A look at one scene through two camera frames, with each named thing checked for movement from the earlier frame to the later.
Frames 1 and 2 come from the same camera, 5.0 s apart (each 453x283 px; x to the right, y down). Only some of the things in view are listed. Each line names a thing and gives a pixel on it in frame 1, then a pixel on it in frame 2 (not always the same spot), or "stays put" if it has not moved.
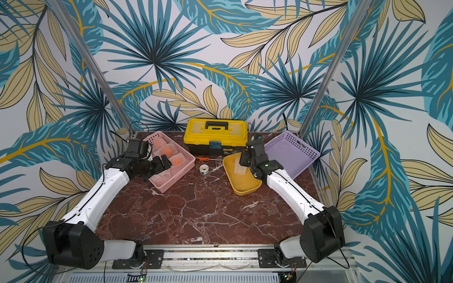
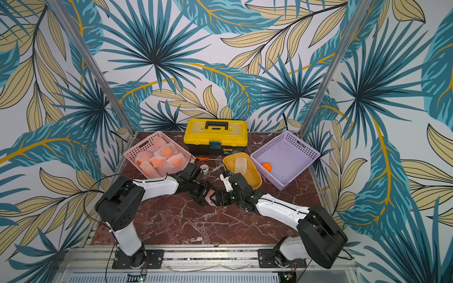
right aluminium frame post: (360, 10) stays put
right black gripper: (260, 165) → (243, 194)
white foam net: (177, 159) → (207, 197)
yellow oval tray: (240, 176) stays put
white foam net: (239, 168) stays put
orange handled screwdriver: (205, 159) stays put
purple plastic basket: (294, 153) stays put
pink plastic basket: (181, 161) stays put
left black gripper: (158, 168) → (199, 199)
